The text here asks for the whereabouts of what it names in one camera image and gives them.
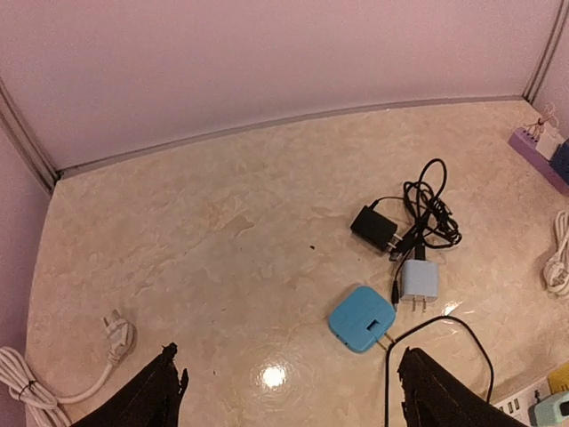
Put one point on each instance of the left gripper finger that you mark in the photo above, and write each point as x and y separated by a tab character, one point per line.
433	397

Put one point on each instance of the blue rounded charger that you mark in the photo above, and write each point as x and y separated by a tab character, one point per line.
362	319

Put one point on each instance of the black charger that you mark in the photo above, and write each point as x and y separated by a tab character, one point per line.
375	229

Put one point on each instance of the light blue charger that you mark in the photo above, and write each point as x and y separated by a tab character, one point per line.
420	283

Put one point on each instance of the white power strip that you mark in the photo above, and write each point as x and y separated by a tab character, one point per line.
518	405

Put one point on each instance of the teal USB charger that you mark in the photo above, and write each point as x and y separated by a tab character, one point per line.
550	411

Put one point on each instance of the yellow cube socket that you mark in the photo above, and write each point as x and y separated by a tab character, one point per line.
558	379

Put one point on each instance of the purple power strip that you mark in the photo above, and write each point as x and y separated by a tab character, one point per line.
525	145

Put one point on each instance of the dark blue cube socket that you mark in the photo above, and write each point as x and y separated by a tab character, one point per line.
560	161

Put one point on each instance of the white USB charger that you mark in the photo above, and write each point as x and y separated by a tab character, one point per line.
548	143

